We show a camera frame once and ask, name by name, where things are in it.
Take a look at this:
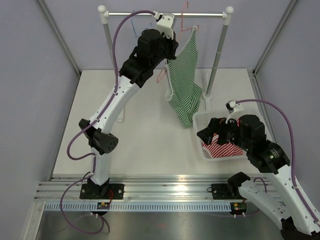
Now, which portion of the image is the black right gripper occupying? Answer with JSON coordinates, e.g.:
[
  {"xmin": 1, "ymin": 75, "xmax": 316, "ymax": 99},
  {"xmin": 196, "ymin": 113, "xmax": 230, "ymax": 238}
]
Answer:
[{"xmin": 197, "ymin": 114, "xmax": 252, "ymax": 151}]

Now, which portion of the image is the red striped tank top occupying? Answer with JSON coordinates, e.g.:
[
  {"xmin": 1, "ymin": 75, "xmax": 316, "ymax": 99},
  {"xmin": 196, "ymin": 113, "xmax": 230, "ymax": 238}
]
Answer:
[{"xmin": 200, "ymin": 131, "xmax": 244, "ymax": 159}]

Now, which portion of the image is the pink wire hanger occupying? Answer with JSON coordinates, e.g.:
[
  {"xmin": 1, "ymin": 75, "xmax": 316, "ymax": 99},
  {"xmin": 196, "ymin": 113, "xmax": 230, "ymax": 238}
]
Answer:
[{"xmin": 156, "ymin": 0, "xmax": 193, "ymax": 83}]

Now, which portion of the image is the green striped tank top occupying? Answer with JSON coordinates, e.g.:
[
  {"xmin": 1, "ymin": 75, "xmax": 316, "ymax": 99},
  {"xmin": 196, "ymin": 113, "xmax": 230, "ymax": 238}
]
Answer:
[{"xmin": 165, "ymin": 25, "xmax": 203, "ymax": 128}]

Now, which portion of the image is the blue wire hanger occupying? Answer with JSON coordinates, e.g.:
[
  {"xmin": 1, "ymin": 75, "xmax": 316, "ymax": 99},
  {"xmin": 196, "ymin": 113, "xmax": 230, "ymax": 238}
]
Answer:
[{"xmin": 130, "ymin": 17, "xmax": 153, "ymax": 39}]

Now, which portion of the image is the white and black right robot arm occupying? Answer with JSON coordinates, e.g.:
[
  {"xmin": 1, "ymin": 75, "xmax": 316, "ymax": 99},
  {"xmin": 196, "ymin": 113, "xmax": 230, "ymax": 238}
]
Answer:
[{"xmin": 196, "ymin": 114, "xmax": 320, "ymax": 240}]

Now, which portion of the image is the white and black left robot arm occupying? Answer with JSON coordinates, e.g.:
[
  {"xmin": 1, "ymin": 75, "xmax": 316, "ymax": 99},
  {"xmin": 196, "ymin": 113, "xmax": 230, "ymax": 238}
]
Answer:
[{"xmin": 79, "ymin": 29, "xmax": 179, "ymax": 199}]

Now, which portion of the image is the white plastic basket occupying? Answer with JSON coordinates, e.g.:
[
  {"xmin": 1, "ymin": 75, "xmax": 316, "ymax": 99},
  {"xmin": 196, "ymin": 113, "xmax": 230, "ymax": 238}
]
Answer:
[{"xmin": 193, "ymin": 109, "xmax": 247, "ymax": 162}]

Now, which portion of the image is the white and silver clothes rack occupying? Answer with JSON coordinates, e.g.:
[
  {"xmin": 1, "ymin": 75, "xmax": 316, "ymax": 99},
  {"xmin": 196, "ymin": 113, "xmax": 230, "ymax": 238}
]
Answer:
[{"xmin": 97, "ymin": 5, "xmax": 234, "ymax": 111}]

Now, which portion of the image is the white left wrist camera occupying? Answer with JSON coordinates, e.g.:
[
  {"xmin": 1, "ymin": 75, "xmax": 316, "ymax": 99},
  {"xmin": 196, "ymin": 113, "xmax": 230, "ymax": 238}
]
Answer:
[{"xmin": 153, "ymin": 11, "xmax": 176, "ymax": 40}]

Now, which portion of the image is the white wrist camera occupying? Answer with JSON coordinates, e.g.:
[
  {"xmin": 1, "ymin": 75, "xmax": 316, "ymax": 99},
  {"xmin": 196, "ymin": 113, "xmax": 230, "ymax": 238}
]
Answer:
[
  {"xmin": 225, "ymin": 100, "xmax": 244, "ymax": 124},
  {"xmin": 153, "ymin": 11, "xmax": 176, "ymax": 40}
]

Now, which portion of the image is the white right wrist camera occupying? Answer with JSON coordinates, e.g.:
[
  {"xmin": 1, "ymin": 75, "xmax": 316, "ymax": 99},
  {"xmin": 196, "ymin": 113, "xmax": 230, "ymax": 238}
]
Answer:
[{"xmin": 225, "ymin": 100, "xmax": 244, "ymax": 124}]

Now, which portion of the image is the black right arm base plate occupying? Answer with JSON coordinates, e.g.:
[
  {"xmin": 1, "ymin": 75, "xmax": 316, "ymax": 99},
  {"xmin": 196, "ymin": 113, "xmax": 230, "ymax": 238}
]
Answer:
[{"xmin": 207, "ymin": 183, "xmax": 243, "ymax": 200}]

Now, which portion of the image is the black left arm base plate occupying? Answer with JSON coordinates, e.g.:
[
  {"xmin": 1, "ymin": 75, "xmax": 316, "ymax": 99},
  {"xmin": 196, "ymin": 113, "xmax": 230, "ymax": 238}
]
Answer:
[{"xmin": 79, "ymin": 183, "xmax": 125, "ymax": 200}]

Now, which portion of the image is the left aluminium frame post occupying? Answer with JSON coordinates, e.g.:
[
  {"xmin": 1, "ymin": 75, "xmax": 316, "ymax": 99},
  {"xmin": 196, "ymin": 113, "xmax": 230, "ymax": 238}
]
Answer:
[{"xmin": 35, "ymin": 0, "xmax": 82, "ymax": 77}]

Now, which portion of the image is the aluminium frame post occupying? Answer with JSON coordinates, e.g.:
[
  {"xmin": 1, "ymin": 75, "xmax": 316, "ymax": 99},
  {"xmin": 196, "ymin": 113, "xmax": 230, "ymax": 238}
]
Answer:
[
  {"xmin": 35, "ymin": 0, "xmax": 82, "ymax": 77},
  {"xmin": 252, "ymin": 0, "xmax": 300, "ymax": 77}
]

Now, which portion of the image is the right aluminium frame post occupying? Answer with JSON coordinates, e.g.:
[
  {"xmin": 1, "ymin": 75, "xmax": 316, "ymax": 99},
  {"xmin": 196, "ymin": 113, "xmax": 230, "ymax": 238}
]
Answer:
[{"xmin": 252, "ymin": 0, "xmax": 300, "ymax": 77}]

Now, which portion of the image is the aluminium mounting rail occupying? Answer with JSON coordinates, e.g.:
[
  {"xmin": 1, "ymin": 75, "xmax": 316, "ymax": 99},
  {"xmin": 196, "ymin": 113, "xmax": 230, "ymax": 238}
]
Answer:
[{"xmin": 33, "ymin": 173, "xmax": 306, "ymax": 202}]

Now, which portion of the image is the white slotted cable duct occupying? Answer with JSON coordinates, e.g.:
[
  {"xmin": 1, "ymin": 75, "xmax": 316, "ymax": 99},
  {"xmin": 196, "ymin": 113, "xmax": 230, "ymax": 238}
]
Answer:
[{"xmin": 44, "ymin": 201, "xmax": 231, "ymax": 213}]

